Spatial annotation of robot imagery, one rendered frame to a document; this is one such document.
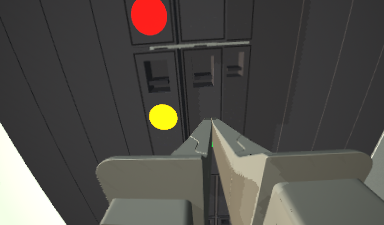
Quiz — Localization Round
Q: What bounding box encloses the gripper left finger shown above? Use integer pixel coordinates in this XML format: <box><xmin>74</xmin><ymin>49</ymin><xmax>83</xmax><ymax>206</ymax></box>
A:
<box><xmin>96</xmin><ymin>118</ymin><xmax>212</xmax><ymax>225</ymax></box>

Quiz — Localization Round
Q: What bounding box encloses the black server rack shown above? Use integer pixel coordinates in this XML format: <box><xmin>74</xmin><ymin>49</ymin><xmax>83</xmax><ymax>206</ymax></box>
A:
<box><xmin>0</xmin><ymin>0</ymin><xmax>384</xmax><ymax>225</ymax></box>

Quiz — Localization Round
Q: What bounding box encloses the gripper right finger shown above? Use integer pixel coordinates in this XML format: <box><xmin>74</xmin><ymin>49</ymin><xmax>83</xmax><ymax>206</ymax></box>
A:
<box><xmin>211</xmin><ymin>117</ymin><xmax>373</xmax><ymax>225</ymax></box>

